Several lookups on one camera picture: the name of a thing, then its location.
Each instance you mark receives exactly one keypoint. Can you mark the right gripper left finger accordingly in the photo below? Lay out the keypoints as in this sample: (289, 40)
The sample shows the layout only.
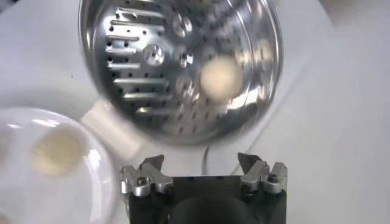
(143, 182)

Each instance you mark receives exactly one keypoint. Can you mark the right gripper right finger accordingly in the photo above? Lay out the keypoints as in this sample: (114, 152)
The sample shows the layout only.
(259, 179)

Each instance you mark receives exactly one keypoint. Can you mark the cream pleated steamed baozi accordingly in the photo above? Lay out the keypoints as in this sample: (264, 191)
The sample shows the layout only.
(221, 79)
(56, 150)

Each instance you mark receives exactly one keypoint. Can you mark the white round plate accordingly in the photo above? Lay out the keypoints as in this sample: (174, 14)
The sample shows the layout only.
(61, 198)

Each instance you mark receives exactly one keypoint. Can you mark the stainless steel steamer pot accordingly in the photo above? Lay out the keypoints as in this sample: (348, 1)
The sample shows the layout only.
(146, 91)

